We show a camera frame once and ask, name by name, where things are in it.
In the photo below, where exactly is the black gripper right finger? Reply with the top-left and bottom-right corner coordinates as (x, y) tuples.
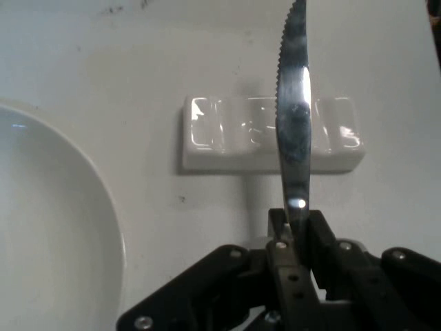
(305, 209), (441, 331)

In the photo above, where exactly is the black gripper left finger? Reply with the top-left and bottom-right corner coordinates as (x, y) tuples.
(116, 208), (325, 331)

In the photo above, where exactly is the silver serrated table knife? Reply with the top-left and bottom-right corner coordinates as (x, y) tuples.
(275, 0), (313, 268)

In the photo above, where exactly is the white ceramic cutlery rest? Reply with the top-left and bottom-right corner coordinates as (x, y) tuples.
(178, 94), (366, 174)

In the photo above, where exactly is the white round ceramic plate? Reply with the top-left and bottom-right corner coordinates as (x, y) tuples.
(0, 99), (127, 331)

